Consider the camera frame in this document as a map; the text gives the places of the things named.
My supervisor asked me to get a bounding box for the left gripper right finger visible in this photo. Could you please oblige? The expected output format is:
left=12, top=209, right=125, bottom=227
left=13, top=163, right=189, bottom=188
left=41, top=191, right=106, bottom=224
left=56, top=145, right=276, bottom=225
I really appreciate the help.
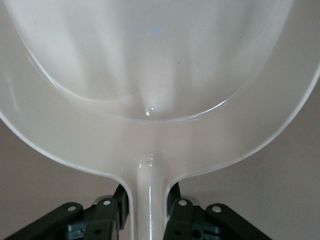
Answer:
left=163, top=182, right=274, bottom=240

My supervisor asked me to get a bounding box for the beige plastic dustpan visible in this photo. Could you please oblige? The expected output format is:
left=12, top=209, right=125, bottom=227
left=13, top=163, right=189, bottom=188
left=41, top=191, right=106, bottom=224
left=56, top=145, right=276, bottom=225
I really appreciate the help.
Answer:
left=0, top=0, right=320, bottom=240

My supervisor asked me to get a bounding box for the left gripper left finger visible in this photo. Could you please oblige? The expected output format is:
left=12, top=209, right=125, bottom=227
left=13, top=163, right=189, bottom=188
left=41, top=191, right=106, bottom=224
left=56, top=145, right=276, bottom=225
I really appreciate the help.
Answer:
left=21, top=183, right=131, bottom=240

